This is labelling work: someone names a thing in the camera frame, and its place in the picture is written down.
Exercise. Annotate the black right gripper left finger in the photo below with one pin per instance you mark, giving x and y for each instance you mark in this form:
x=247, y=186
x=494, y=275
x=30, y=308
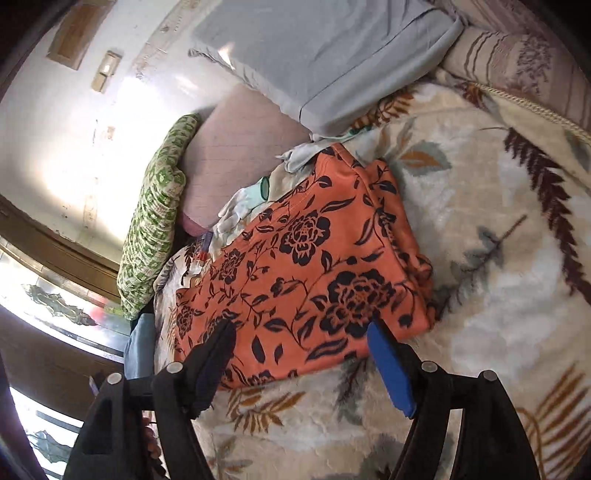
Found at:
x=111, y=444

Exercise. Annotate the wall switch plate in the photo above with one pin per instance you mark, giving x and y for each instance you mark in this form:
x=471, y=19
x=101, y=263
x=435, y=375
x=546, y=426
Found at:
x=105, y=71

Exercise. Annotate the striped floral bedsheet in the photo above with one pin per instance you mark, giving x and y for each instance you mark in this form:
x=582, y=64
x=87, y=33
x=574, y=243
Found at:
x=508, y=46

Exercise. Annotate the green patterned pillow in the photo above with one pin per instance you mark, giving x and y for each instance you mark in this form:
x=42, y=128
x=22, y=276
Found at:
x=151, y=232

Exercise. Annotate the brown wall panel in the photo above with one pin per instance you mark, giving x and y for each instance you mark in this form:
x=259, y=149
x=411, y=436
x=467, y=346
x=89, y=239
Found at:
x=77, y=30

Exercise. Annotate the cream leaf print blanket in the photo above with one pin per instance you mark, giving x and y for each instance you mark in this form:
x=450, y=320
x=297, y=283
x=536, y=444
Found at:
x=498, y=200

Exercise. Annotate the blue folded cloth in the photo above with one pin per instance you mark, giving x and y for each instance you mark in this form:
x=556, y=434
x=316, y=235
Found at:
x=139, y=350

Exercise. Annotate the wooden glass door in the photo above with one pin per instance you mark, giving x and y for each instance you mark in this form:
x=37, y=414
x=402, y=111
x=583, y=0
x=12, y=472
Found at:
x=61, y=332

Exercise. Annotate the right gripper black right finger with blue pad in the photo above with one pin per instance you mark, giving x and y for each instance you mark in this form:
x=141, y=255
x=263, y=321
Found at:
x=492, y=441

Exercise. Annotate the orange black floral garment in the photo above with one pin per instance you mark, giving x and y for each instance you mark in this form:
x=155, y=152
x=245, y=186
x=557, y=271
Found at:
x=305, y=280

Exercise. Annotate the grey folded sheet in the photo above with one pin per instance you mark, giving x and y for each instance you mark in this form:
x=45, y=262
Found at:
x=325, y=63

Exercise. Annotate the person's left hand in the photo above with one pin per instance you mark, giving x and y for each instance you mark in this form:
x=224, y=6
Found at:
x=151, y=442

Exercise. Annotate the pink checked pillow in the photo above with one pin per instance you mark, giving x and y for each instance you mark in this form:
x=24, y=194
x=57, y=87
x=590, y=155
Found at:
x=239, y=142

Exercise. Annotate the light printed small clothes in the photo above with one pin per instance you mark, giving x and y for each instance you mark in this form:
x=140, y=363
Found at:
x=248, y=202

